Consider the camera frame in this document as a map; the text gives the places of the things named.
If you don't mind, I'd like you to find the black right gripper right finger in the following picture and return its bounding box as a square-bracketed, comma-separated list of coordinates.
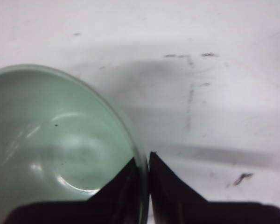
[149, 152, 208, 224]

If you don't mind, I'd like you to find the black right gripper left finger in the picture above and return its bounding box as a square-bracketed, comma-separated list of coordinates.
[87, 158, 138, 224]

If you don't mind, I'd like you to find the light green bowl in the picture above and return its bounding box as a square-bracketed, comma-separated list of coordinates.
[0, 64, 149, 224]

